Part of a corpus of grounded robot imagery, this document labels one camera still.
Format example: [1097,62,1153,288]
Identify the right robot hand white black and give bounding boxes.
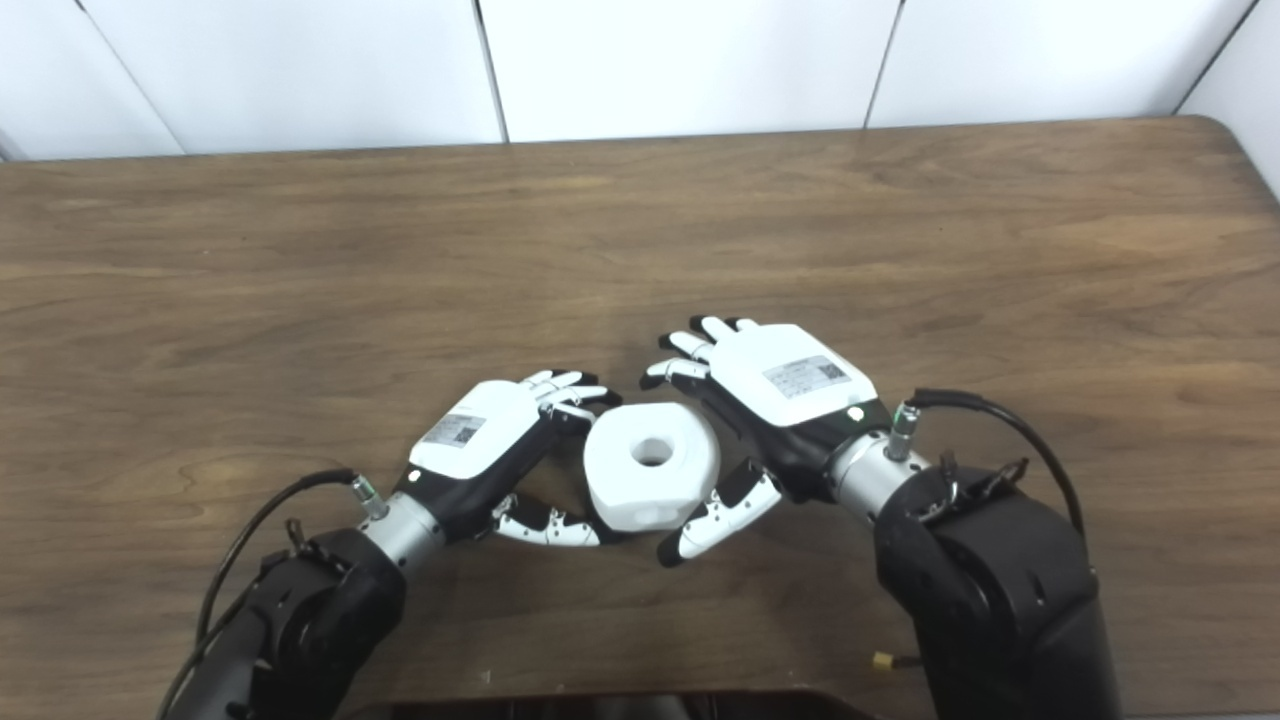
[640,316,894,569]

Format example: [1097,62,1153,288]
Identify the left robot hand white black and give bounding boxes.
[395,370,624,549]

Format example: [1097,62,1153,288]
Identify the round white piece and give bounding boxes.
[583,403,722,532]

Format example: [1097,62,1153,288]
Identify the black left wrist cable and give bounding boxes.
[194,470,387,643]

